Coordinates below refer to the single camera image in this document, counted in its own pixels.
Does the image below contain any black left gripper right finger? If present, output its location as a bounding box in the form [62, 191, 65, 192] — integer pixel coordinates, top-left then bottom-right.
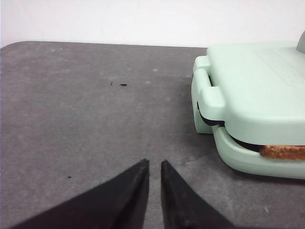
[161, 160, 234, 229]

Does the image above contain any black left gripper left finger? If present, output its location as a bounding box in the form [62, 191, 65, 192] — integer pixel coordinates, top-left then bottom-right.
[14, 159, 149, 229]

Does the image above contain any white bread slice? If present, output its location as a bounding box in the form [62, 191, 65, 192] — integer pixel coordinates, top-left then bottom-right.
[259, 145, 305, 160]

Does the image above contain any breakfast maker hinged lid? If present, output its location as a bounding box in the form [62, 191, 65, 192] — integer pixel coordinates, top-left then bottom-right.
[191, 41, 305, 146]

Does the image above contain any mint green breakfast maker base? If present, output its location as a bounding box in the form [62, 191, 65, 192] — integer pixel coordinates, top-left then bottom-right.
[191, 56, 305, 180]

